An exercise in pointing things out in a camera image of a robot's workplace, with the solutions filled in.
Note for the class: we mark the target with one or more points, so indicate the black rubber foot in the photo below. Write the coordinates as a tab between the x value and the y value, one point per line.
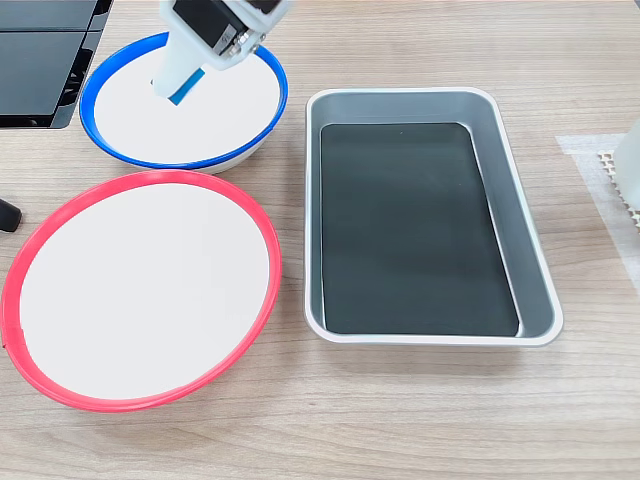
10	215

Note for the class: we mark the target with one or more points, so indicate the blue rimmed white dish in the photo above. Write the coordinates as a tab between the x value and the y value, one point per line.
200	125

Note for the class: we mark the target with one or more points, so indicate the red rimmed white dish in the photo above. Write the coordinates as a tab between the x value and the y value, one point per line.
145	295

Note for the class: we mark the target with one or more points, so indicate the black tray liner mat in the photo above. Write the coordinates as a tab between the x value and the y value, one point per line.
410	230

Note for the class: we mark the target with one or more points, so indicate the black flat panel stand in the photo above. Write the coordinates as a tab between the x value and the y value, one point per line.
35	65

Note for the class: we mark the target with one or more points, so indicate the silver metal tray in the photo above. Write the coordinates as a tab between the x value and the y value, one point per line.
530	240

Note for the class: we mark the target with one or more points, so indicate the translucent white sheet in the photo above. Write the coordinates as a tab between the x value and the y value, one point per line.
580	150

